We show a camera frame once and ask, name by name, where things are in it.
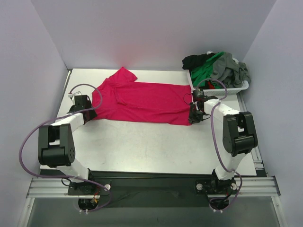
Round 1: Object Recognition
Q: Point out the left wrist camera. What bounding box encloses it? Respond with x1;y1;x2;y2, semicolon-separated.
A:
68;91;82;99

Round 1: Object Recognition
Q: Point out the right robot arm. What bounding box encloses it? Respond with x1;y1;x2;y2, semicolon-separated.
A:
189;88;258;193

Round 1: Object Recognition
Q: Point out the white plastic laundry basket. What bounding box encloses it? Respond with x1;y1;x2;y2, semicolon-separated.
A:
186;57;249;96

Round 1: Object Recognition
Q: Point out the aluminium frame rail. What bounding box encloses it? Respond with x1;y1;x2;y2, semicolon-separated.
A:
27;172;280;198

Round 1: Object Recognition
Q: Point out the black t-shirt in basket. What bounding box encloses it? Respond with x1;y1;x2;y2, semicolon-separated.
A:
182;53;215;70

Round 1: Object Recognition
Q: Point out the grey t-shirt in basket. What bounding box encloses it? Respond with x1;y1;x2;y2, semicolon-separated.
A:
210;52;251;88

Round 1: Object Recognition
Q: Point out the red t-shirt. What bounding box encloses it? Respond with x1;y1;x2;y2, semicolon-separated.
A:
92;67;191;126

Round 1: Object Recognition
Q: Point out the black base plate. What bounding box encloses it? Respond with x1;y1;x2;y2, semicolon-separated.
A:
68;171;239;209

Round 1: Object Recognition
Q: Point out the red garment in basket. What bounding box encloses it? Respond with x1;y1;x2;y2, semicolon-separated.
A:
204;81;222;89

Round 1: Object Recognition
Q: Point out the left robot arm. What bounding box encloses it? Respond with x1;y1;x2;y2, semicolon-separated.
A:
38;94;97;195

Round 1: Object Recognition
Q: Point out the green t-shirt in basket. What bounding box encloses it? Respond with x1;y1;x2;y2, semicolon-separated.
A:
191;52;224;87

